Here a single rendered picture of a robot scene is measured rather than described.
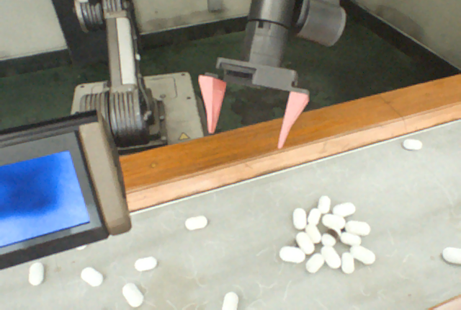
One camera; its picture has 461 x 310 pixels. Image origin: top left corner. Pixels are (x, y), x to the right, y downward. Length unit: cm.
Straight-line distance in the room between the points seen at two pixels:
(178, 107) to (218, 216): 70
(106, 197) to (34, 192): 4
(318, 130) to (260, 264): 30
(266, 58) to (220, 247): 29
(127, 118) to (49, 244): 55
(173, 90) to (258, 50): 89
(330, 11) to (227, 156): 31
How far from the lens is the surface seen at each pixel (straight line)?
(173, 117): 122
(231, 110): 199
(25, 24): 250
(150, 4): 250
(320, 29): 52
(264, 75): 46
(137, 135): 78
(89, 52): 251
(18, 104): 237
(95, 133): 22
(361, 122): 78
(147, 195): 64
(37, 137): 23
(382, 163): 75
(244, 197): 64
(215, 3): 257
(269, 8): 48
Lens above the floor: 124
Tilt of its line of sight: 44 degrees down
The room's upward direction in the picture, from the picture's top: straight up
